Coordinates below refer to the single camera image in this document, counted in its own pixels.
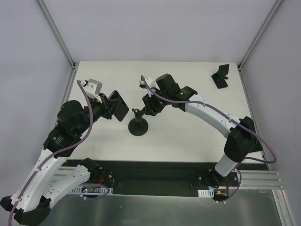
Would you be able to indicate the white slotted cable duct left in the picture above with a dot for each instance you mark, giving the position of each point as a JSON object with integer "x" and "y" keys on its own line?
{"x": 91, "y": 190}

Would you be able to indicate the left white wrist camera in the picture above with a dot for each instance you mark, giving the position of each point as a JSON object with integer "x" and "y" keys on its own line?
{"x": 92, "y": 88}

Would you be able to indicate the left aluminium frame post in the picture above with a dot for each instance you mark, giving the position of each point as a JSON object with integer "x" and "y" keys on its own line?
{"x": 56, "y": 34}

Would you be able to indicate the black round-base phone stand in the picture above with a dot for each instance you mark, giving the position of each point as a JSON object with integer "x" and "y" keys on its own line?
{"x": 138, "y": 126}

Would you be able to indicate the aluminium frame post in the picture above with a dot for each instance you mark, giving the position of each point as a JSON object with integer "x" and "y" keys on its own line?
{"x": 56, "y": 34}
{"x": 266, "y": 22}

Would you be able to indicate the black angled phone stand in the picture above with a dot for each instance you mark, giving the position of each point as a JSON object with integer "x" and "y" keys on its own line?
{"x": 220, "y": 76}

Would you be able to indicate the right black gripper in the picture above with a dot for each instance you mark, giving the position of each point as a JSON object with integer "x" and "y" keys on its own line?
{"x": 148, "y": 107}

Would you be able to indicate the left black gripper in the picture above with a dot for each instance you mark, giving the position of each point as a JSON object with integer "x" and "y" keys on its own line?
{"x": 108, "y": 106}

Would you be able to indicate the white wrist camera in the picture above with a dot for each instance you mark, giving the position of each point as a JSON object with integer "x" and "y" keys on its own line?
{"x": 92, "y": 88}
{"x": 147, "y": 81}

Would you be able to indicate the right aluminium frame post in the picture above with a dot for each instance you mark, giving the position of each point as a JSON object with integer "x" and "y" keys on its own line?
{"x": 266, "y": 22}

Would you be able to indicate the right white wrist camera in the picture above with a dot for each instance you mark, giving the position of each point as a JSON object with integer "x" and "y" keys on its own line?
{"x": 147, "y": 81}

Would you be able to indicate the white slotted cable duct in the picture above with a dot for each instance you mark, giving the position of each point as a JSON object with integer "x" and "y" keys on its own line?
{"x": 91, "y": 190}
{"x": 206, "y": 193}

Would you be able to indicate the white slotted cable duct right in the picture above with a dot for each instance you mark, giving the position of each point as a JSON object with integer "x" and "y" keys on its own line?
{"x": 206, "y": 193}

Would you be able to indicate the purple black phone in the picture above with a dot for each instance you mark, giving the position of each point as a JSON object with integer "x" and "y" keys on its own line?
{"x": 117, "y": 105}

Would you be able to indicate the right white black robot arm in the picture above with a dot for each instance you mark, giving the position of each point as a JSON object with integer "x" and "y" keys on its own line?
{"x": 239, "y": 133}

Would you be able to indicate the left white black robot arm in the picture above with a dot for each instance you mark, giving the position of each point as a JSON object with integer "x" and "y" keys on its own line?
{"x": 32, "y": 203}

